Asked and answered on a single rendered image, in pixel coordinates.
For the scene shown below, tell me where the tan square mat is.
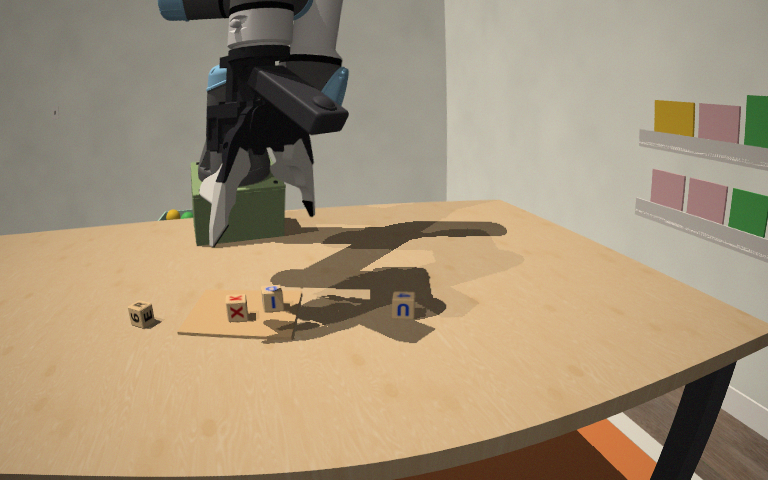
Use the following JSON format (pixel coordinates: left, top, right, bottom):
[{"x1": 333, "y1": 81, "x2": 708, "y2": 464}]
[{"x1": 177, "y1": 289, "x2": 302, "y2": 340}]

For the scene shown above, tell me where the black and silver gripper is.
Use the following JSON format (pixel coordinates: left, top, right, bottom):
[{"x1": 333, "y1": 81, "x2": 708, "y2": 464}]
[{"x1": 199, "y1": 45, "x2": 315, "y2": 247}]

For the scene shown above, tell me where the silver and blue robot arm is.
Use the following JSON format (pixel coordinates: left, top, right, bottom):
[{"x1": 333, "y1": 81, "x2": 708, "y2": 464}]
[{"x1": 158, "y1": 0, "x2": 349, "y2": 187}]

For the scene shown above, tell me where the tan letter block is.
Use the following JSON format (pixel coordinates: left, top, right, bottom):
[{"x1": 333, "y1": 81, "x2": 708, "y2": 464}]
[
  {"x1": 392, "y1": 292, "x2": 415, "y2": 320},
  {"x1": 128, "y1": 300, "x2": 155, "y2": 328},
  {"x1": 226, "y1": 294, "x2": 248, "y2": 322},
  {"x1": 261, "y1": 285, "x2": 284, "y2": 312}
]

